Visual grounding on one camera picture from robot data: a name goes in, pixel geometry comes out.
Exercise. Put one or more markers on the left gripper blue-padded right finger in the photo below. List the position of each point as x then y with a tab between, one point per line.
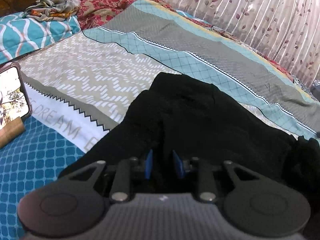
196	176

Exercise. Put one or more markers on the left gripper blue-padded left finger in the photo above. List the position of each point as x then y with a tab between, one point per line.
127	171

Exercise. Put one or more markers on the black pants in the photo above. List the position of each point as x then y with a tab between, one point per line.
184	116

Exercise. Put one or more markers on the patterned teal grey bedsheet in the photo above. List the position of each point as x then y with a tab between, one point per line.
81	87

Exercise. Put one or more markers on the wooden phone stand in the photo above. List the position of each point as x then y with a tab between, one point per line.
11	130

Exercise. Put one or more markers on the smartphone with lit screen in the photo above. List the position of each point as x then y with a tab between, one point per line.
15	101

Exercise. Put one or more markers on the teal white wavy pillow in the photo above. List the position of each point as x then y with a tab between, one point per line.
23	35

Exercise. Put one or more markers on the beige leaf-print curtain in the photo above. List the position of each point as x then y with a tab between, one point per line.
301	56

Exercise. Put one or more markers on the red floral blanket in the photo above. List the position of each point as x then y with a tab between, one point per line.
105	5

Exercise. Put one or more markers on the crumpled floral cloth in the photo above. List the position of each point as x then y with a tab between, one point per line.
52	10

